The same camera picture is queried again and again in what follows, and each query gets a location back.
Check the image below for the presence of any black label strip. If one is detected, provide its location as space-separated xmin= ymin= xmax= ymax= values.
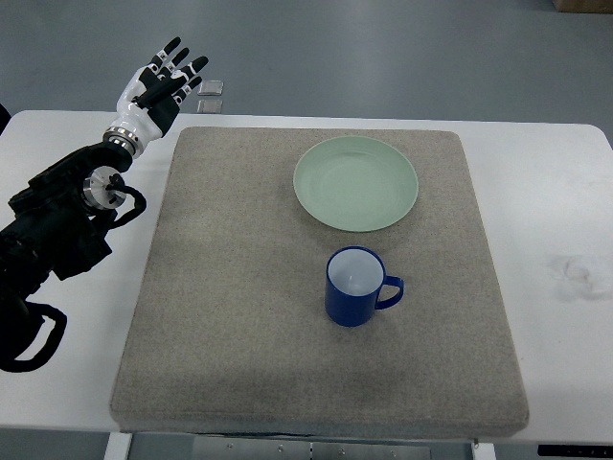
xmin=537 ymin=445 xmax=612 ymax=459

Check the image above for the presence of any blue mug white inside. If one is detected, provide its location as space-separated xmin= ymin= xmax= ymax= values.
xmin=325 ymin=245 xmax=404 ymax=328

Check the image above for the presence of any cardboard box corner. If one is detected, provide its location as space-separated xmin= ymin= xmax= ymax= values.
xmin=553 ymin=0 xmax=613 ymax=14

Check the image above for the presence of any lower floor socket plate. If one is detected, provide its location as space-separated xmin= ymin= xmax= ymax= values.
xmin=196 ymin=99 xmax=223 ymax=114

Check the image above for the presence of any grey felt mat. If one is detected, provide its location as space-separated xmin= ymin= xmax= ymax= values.
xmin=110 ymin=127 xmax=529 ymax=439

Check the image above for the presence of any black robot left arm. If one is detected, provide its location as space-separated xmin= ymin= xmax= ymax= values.
xmin=1 ymin=136 xmax=147 ymax=373

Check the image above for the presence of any floor socket plate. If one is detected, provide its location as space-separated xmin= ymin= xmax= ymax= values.
xmin=196 ymin=99 xmax=223 ymax=114
xmin=198 ymin=80 xmax=224 ymax=96

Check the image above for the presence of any upper floor socket plate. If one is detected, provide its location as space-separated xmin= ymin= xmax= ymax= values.
xmin=198 ymin=80 xmax=224 ymax=96

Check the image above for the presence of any light green plate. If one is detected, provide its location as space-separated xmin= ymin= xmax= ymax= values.
xmin=293 ymin=135 xmax=420 ymax=233

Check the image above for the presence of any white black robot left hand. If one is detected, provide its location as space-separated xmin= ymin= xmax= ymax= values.
xmin=104 ymin=37 xmax=209 ymax=158

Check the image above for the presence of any metal table frame bracket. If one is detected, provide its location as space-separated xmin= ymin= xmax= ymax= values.
xmin=192 ymin=435 xmax=433 ymax=460

